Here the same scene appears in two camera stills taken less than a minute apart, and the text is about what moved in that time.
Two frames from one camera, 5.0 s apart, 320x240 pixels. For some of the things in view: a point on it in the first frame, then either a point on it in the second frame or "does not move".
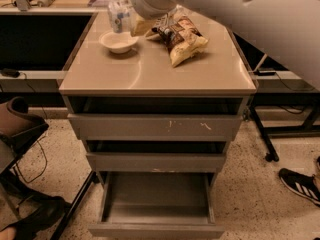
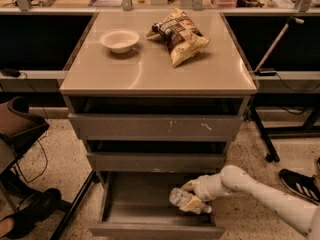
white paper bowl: [119, 42] does not move
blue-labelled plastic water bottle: [119, 12] → [180, 198]
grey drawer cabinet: [156, 134] does not move
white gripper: [148, 10] → [202, 187]
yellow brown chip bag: [180, 35] does not move
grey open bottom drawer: [157, 205] does not move
